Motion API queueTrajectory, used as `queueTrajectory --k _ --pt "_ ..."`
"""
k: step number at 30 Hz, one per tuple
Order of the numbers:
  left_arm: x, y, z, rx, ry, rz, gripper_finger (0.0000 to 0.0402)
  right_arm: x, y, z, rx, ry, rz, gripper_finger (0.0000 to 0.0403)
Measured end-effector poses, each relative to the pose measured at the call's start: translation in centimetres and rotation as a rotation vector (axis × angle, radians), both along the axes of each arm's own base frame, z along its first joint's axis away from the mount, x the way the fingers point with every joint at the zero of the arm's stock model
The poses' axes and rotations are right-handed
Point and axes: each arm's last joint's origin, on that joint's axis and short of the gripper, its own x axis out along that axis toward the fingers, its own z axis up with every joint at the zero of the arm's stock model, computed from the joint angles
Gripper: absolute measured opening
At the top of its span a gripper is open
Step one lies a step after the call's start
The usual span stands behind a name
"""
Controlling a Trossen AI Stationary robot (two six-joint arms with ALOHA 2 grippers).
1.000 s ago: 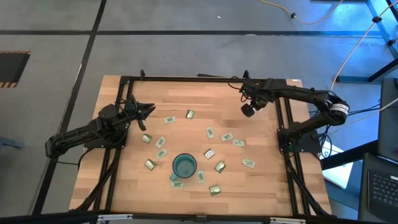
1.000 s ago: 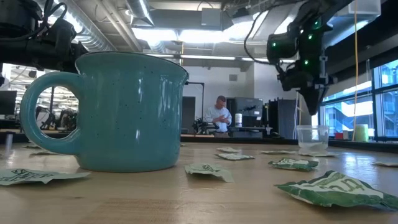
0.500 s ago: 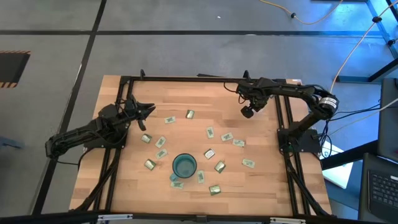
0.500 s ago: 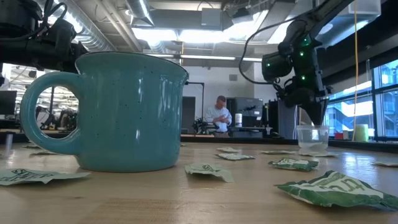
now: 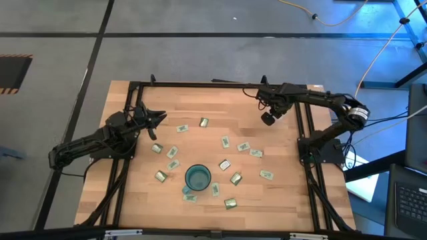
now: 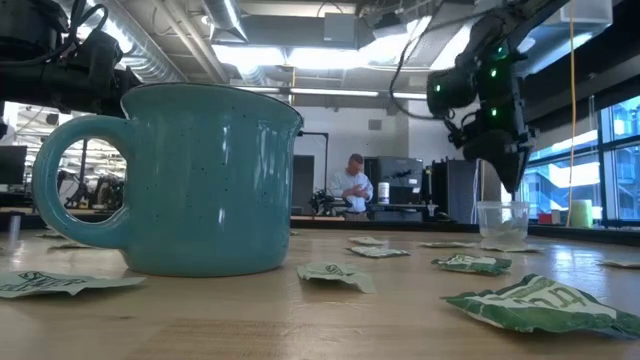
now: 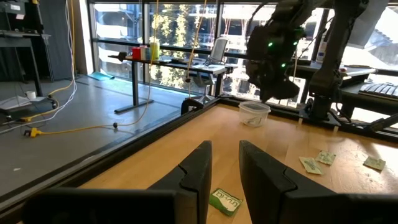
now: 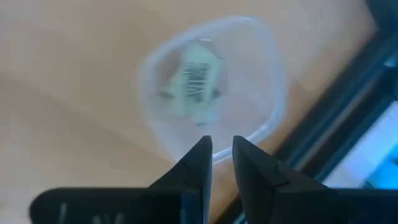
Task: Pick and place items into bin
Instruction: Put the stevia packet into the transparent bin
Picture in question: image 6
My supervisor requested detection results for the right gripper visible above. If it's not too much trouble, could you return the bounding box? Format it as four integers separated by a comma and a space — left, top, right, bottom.
460, 125, 539, 195

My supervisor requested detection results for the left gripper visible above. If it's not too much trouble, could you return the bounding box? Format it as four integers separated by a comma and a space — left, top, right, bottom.
59, 29, 144, 117

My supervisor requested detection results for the tall black cabinet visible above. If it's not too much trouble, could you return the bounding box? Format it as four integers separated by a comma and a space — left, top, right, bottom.
430, 158, 482, 224

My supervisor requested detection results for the pale green roll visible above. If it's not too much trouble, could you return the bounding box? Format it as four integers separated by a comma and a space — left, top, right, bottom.
569, 199, 594, 229

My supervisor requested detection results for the black equipment cabinet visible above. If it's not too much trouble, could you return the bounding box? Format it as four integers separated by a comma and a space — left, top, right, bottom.
363, 155, 425, 206

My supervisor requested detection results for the black background equipment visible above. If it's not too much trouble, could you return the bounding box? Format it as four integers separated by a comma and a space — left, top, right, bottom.
57, 169, 126, 211

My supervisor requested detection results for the dark background desk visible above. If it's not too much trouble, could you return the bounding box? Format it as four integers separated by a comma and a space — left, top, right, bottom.
367, 202, 441, 223

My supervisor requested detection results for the teal speckled ceramic mug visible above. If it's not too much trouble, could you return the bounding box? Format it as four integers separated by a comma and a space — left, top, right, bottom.
31, 82, 305, 278

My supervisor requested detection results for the black computer monitor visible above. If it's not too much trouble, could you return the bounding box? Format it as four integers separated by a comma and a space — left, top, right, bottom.
0, 144, 29, 186

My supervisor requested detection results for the person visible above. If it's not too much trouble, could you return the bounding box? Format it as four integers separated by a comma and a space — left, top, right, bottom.
328, 152, 375, 222

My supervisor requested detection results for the long ceiling light strip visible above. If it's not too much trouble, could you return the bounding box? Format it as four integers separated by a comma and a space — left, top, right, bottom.
234, 86, 429, 100

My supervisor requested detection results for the dark grey door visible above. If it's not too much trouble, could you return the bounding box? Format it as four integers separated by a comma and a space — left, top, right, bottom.
292, 154, 316, 216

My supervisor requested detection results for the grey ceiling box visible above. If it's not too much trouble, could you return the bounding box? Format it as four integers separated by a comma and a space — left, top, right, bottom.
323, 12, 358, 44

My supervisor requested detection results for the large silver ventilation duct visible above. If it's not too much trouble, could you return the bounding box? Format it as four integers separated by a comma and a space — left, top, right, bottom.
92, 0, 189, 84

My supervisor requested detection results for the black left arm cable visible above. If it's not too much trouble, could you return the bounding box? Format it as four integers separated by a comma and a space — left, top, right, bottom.
67, 0, 111, 39

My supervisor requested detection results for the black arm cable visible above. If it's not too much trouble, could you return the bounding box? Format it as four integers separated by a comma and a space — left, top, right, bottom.
67, 0, 111, 39
388, 27, 454, 122

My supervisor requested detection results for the yellow hanging cord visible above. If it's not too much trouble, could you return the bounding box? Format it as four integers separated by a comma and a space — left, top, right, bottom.
565, 0, 578, 227

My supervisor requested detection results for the small silver ventilation duct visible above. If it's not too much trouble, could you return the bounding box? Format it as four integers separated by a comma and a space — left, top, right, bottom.
201, 0, 250, 44

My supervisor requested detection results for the black aluminium table frame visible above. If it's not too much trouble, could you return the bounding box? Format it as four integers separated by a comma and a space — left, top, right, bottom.
289, 218, 640, 247

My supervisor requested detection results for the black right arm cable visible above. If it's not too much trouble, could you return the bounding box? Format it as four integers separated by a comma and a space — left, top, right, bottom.
388, 27, 454, 122

